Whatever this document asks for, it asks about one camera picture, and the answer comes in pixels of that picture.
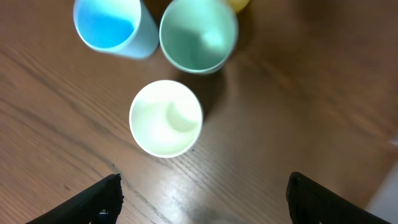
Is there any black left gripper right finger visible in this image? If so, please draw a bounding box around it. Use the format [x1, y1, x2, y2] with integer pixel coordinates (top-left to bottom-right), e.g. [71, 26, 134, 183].
[286, 172, 389, 224]

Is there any cream white cup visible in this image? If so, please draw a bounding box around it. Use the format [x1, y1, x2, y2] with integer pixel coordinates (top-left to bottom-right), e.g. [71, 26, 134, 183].
[129, 80, 204, 158]

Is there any light blue cup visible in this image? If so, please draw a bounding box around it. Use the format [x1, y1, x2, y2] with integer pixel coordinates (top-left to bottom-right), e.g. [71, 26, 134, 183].
[73, 0, 159, 60]

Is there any clear plastic storage bin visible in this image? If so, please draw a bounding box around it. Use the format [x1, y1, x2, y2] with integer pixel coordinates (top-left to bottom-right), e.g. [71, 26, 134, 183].
[366, 162, 398, 224]

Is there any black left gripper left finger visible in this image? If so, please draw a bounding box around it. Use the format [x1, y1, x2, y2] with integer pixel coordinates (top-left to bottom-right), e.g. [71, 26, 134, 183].
[29, 174, 124, 224]

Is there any green cup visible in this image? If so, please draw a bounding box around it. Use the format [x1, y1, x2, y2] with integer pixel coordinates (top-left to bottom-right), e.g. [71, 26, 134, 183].
[159, 0, 239, 75]

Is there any yellow cup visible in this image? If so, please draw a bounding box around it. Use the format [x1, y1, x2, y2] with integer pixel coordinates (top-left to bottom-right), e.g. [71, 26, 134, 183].
[226, 0, 250, 13]

